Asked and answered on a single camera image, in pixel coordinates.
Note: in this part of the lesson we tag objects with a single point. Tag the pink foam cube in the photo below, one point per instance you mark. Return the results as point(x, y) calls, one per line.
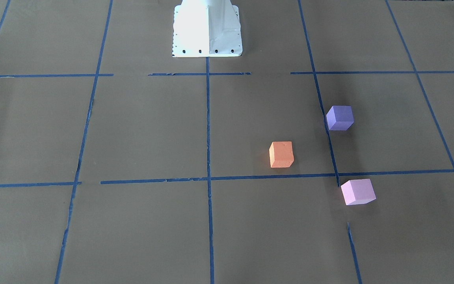
point(358, 191)

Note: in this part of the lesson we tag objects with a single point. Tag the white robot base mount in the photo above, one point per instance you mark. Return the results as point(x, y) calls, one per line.
point(206, 28)

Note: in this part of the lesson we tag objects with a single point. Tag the purple foam cube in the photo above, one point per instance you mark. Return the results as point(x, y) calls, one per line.
point(340, 118)

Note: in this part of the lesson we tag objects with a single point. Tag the orange foam cube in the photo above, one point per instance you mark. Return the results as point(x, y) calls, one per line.
point(281, 154)

